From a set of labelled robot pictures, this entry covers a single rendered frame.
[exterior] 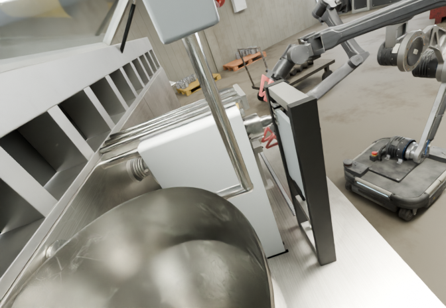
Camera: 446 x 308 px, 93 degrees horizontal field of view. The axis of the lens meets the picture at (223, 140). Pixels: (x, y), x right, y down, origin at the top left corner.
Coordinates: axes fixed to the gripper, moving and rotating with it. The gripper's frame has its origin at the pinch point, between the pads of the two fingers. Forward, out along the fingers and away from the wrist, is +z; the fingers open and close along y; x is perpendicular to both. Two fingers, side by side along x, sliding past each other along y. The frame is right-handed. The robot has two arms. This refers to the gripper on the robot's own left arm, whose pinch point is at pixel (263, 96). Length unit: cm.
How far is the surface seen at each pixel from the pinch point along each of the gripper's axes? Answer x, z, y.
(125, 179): 33, 33, -29
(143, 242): 31, 8, -64
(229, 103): 20.4, 2.3, -30.7
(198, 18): 35, -8, -57
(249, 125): 10.9, 5.6, -26.1
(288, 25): -299, -201, 816
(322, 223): -14.3, 15.6, -42.0
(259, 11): -162, -170, 774
